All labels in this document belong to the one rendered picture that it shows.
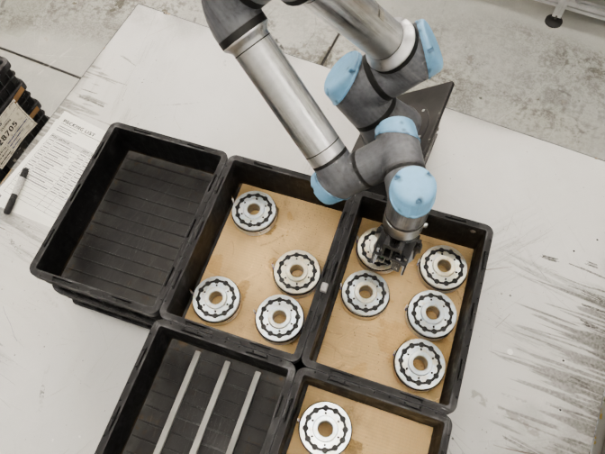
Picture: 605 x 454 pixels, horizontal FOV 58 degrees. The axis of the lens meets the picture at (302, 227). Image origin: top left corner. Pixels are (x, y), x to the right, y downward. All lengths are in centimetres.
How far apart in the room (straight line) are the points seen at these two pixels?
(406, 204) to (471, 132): 74
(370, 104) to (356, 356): 55
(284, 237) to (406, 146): 42
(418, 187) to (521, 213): 65
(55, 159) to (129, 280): 51
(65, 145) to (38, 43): 140
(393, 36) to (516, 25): 183
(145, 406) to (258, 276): 36
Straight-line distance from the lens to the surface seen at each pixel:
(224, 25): 98
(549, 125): 262
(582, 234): 156
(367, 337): 120
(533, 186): 157
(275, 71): 99
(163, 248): 131
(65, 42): 300
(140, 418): 122
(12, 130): 223
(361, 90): 124
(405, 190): 90
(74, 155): 167
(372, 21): 109
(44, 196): 163
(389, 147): 98
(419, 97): 144
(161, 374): 122
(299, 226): 128
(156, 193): 138
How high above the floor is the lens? 199
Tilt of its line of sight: 65 degrees down
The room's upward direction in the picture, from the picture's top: 4 degrees counter-clockwise
